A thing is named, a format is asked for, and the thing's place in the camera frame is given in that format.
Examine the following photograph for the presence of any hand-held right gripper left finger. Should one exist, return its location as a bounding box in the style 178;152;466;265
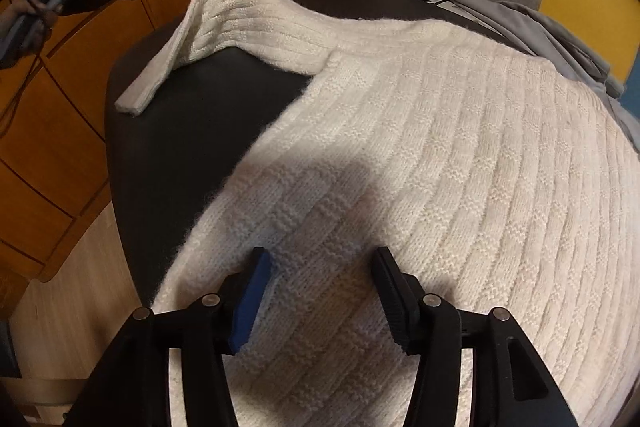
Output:
75;247;274;427

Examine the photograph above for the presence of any white paper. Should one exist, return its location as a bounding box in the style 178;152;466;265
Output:
430;0;482;20

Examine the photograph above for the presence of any grey garment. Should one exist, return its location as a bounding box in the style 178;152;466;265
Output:
425;0;640;148

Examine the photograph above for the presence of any person's left hand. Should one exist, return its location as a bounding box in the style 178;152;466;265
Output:
5;0;42;18

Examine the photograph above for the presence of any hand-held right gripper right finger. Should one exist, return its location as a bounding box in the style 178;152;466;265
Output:
372;246;576;427

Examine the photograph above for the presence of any white knit sweater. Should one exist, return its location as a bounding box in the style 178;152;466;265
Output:
115;0;640;427

